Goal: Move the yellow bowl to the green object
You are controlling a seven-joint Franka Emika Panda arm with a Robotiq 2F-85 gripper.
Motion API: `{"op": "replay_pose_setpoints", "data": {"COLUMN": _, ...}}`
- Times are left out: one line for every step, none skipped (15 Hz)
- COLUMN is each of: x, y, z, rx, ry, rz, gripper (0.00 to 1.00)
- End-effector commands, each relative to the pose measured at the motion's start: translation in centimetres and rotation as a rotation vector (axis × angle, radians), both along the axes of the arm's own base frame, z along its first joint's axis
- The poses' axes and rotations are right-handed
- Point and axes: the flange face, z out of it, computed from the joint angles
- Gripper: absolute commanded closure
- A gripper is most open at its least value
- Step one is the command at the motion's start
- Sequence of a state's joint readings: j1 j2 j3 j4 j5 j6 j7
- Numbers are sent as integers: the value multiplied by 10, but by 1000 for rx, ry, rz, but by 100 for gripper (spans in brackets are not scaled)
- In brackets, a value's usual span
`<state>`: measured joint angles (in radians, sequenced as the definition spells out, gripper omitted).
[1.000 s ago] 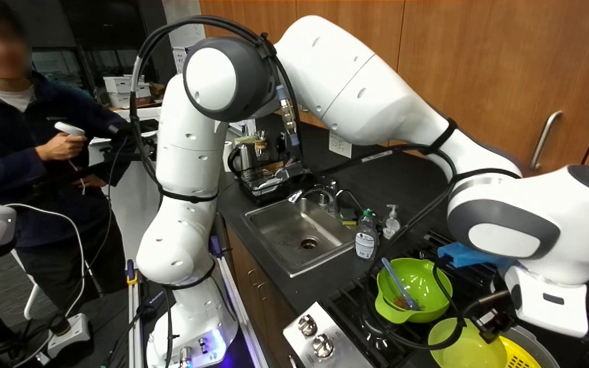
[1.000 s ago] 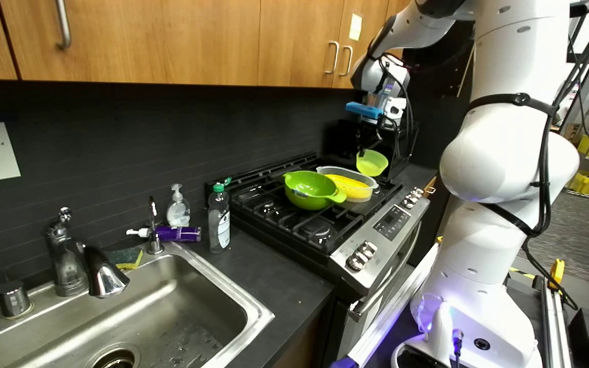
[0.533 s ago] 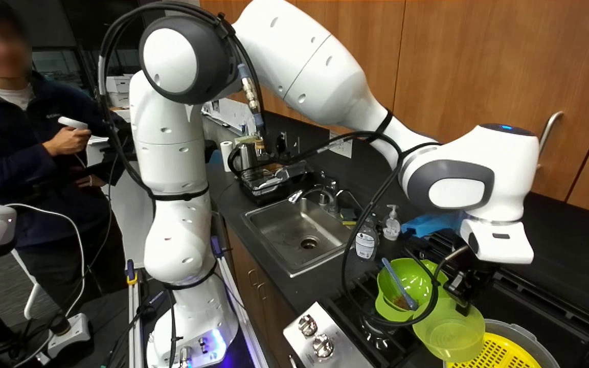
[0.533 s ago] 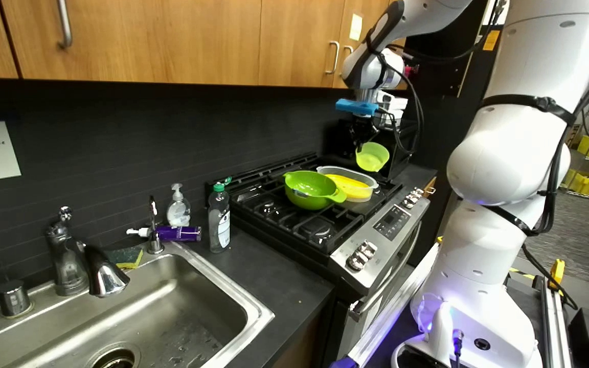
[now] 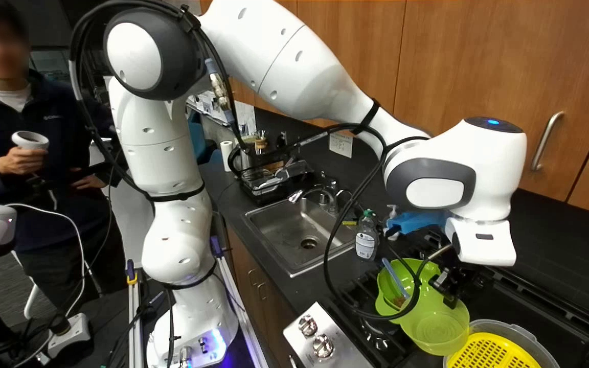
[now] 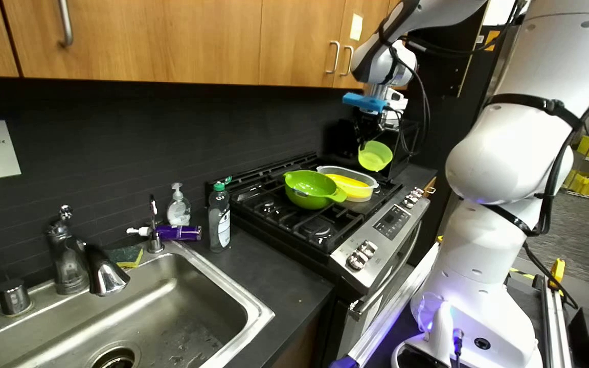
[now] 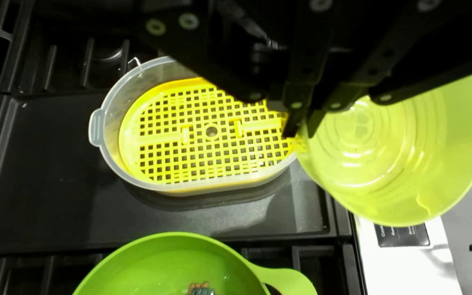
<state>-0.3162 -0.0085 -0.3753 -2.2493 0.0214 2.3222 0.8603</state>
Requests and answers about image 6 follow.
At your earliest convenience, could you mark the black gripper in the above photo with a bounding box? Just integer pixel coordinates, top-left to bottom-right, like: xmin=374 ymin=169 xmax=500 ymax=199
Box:
xmin=355 ymin=108 xmax=389 ymax=148

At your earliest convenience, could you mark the small yellow-green bowl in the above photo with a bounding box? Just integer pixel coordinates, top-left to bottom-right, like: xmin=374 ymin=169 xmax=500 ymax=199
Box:
xmin=355 ymin=139 xmax=397 ymax=173

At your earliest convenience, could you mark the black countertop rack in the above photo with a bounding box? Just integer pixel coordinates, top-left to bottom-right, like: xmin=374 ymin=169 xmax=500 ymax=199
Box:
xmin=322 ymin=119 xmax=421 ymax=179

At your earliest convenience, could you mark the stainless gas stove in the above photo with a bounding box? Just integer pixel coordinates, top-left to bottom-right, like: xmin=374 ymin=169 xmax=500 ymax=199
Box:
xmin=227 ymin=154 xmax=440 ymax=368

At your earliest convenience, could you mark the black tall appliance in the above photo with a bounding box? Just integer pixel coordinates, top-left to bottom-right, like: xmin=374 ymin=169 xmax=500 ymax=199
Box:
xmin=403 ymin=0 xmax=510 ymax=240

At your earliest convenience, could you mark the white cabinet door sticker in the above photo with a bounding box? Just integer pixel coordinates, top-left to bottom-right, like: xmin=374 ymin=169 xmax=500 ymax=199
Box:
xmin=348 ymin=12 xmax=363 ymax=42

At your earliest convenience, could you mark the dish soap bottle green cap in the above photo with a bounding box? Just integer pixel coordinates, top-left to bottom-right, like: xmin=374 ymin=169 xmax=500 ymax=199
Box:
xmin=204 ymin=176 xmax=234 ymax=254

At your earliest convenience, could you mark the clear hand soap pump bottle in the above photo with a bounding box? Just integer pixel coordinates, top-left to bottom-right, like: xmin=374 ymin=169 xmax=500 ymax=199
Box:
xmin=164 ymin=179 xmax=192 ymax=229

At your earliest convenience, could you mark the purple dish brush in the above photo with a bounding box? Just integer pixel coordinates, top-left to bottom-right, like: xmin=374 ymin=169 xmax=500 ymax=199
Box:
xmin=125 ymin=222 xmax=204 ymax=244

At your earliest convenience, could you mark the wooden base cabinet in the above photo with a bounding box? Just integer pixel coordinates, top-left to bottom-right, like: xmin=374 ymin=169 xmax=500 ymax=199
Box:
xmin=265 ymin=314 xmax=332 ymax=368

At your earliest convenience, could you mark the upright dish wand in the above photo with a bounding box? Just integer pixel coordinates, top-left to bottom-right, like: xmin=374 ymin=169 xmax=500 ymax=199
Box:
xmin=145 ymin=194 xmax=161 ymax=254

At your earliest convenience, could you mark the stainless steel sink basin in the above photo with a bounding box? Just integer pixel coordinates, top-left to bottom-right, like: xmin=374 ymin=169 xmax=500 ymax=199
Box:
xmin=0 ymin=239 xmax=279 ymax=368

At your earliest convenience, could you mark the green yellow sponge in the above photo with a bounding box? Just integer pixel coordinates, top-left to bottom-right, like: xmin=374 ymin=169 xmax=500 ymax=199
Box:
xmin=106 ymin=244 xmax=147 ymax=271

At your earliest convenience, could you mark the chrome sink faucet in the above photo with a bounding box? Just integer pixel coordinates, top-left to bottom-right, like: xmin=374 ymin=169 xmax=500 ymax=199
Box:
xmin=43 ymin=202 xmax=131 ymax=297

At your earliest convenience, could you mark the chrome round counter cap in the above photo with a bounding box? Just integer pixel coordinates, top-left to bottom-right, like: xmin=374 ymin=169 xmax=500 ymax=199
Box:
xmin=0 ymin=277 xmax=32 ymax=317

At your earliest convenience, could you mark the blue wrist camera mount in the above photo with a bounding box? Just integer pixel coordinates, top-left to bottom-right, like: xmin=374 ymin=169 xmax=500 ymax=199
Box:
xmin=340 ymin=90 xmax=389 ymax=117

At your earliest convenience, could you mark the green colander with handle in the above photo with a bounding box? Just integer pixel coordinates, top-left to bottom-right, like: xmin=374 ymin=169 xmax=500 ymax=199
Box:
xmin=281 ymin=167 xmax=349 ymax=213

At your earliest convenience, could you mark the brushed metal cabinet handle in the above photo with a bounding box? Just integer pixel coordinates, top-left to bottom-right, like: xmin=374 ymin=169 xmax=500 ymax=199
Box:
xmin=322 ymin=38 xmax=341 ymax=78
xmin=338 ymin=42 xmax=355 ymax=79
xmin=56 ymin=0 xmax=78 ymax=48

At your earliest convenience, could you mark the black cable with straps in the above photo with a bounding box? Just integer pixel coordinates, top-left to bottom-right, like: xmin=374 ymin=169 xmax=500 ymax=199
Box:
xmin=374 ymin=0 xmax=589 ymax=313

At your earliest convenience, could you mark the yellow rail clamp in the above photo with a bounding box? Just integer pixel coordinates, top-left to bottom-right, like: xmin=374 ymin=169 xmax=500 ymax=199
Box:
xmin=548 ymin=255 xmax=569 ymax=293

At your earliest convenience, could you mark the aluminium frame rail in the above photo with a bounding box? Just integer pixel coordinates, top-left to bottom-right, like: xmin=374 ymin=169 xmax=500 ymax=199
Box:
xmin=538 ymin=274 xmax=576 ymax=368

